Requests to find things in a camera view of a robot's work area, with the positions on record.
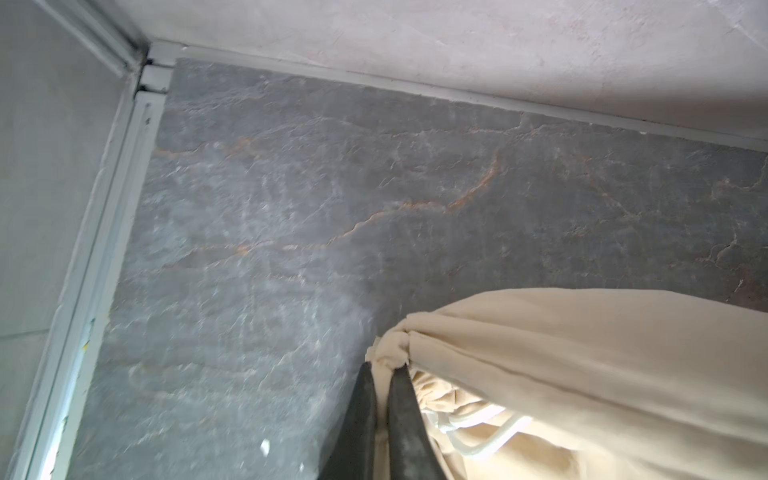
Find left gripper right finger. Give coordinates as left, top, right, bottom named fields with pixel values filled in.
left=387, top=366, right=446, bottom=480

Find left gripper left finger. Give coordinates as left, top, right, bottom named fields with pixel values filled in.
left=318, top=362, right=377, bottom=480

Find beige shorts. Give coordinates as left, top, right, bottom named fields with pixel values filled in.
left=366, top=288, right=767, bottom=479

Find aluminium frame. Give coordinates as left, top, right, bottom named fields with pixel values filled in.
left=1, top=1, right=767, bottom=479

